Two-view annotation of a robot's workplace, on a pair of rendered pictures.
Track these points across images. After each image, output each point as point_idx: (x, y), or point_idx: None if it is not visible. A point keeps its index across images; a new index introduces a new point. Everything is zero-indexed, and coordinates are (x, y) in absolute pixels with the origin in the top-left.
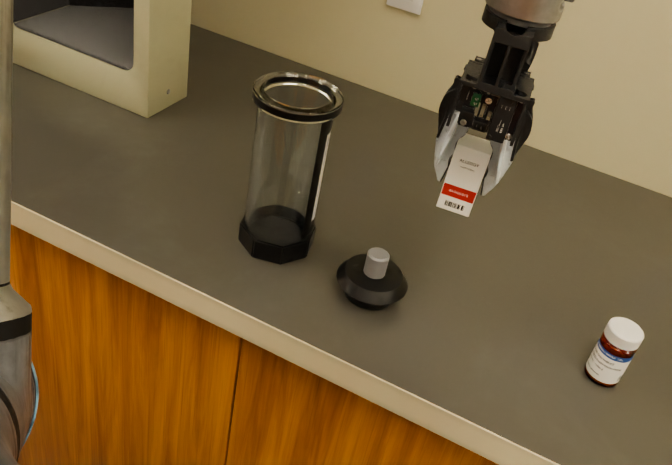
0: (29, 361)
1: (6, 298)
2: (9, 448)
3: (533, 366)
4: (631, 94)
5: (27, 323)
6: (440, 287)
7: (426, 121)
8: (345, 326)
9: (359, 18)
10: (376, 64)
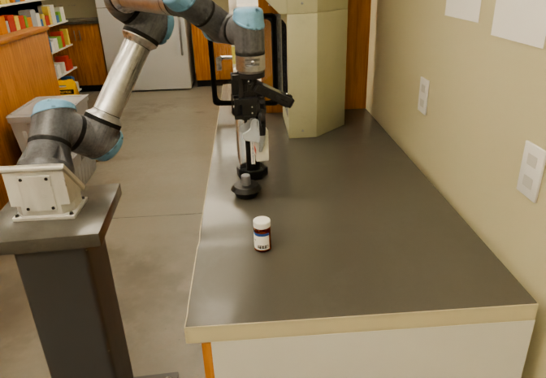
0: (105, 132)
1: (106, 115)
2: (69, 128)
3: (248, 232)
4: (484, 169)
5: (107, 123)
6: (271, 205)
7: (405, 171)
8: (223, 196)
9: (413, 117)
10: (416, 144)
